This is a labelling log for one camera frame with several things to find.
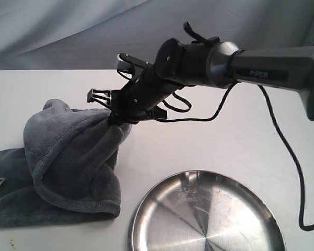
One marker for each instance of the grey backdrop curtain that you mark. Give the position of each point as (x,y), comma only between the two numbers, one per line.
(80,35)

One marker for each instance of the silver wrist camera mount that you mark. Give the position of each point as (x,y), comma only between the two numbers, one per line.
(128,64)

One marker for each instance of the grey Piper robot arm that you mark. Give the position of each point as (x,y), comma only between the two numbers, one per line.
(210,63)

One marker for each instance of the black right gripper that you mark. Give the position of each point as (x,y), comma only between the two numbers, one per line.
(137,100)

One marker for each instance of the round stainless steel plate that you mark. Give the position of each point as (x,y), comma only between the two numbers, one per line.
(203,210)

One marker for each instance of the grey-blue fleece towel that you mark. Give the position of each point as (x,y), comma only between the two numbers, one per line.
(65,171)

